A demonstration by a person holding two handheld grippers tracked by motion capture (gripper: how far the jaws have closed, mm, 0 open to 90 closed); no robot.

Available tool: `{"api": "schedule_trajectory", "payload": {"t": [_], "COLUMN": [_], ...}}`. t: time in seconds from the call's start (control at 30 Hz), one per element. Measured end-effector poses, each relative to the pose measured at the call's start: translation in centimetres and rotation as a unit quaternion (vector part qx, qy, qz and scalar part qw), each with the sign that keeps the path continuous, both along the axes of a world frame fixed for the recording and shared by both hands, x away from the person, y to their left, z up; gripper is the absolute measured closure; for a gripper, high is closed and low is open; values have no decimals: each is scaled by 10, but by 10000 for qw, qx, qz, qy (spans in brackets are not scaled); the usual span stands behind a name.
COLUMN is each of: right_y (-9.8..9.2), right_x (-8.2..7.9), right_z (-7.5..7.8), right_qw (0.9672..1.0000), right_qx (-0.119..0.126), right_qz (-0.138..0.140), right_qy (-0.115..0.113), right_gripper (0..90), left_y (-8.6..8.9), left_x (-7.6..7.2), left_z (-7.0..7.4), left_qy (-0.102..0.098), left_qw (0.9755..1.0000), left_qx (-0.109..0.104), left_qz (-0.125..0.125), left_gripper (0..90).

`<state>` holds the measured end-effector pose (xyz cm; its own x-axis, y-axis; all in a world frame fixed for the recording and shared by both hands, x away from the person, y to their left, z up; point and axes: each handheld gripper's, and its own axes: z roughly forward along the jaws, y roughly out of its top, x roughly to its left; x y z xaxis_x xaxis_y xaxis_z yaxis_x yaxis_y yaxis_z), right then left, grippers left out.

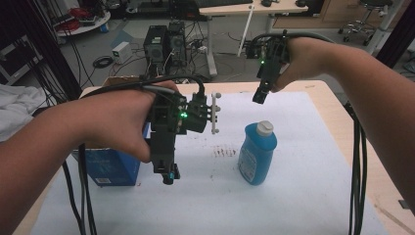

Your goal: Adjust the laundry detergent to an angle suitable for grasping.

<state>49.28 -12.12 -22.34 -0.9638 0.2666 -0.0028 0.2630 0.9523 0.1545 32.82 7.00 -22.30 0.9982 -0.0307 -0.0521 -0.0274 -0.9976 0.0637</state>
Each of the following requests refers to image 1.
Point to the blue bottle with white cap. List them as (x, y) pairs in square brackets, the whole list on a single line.
[(257, 153)]

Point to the white table mat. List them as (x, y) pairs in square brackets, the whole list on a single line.
[(228, 202)]

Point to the person's left hand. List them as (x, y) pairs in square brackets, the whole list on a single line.
[(117, 117)]

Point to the round white table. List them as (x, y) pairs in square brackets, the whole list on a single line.
[(83, 23)]

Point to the brown cardboard box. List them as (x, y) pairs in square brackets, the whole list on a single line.
[(122, 80)]

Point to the black computer tower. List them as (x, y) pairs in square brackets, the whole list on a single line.
[(176, 44), (156, 44)]

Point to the light wooden desk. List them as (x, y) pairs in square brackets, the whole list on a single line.
[(248, 8)]

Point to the white cloth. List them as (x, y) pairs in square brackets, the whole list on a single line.
[(16, 107)]

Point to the white power strip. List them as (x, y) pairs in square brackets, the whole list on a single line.
[(202, 49)]

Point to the person's right hand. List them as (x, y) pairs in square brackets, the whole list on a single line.
[(310, 58)]

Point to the small white box device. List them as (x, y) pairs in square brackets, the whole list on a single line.
[(121, 52)]

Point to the blue cardboard box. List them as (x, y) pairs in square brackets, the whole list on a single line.
[(111, 168)]

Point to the rolling stool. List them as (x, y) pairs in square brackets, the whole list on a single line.
[(368, 23)]

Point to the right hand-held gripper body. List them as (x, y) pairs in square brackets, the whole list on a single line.
[(272, 55)]

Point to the equipment rack with monitor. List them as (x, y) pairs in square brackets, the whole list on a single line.
[(18, 62)]

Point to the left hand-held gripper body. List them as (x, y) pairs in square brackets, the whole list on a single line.
[(163, 130)]

